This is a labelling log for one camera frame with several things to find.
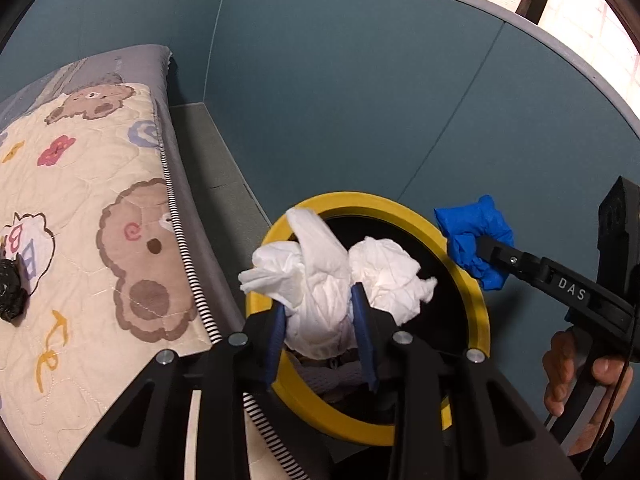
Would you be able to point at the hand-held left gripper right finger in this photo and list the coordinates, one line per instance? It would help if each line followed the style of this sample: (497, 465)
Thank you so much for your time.
(364, 330)

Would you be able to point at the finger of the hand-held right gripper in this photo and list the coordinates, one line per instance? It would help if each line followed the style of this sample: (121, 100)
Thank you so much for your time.
(545, 275)

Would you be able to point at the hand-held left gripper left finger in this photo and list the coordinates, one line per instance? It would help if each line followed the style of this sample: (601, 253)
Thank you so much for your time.
(275, 345)

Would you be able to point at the white tissue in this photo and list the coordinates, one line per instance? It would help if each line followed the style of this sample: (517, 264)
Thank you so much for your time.
(320, 270)

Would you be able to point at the blue glove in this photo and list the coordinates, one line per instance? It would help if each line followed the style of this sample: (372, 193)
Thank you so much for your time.
(465, 225)

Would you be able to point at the yellow-rimmed black bin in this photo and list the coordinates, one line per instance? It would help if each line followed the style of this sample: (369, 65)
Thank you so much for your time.
(380, 205)

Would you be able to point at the person's right forearm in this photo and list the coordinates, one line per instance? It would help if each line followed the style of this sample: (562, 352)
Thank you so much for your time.
(597, 440)

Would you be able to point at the person's right hand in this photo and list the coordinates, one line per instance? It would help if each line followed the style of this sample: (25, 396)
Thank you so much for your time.
(560, 370)

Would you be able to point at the bear printed blanket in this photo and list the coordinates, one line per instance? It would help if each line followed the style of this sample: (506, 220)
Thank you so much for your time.
(75, 200)

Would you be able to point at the black crumpled cloth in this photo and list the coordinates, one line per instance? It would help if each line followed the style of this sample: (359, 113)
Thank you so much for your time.
(12, 290)

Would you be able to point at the bed with grey striped sheet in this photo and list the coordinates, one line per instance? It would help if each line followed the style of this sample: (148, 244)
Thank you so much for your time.
(125, 60)

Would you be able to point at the window with dark frame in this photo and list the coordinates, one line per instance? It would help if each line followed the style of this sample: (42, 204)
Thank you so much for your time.
(575, 10)

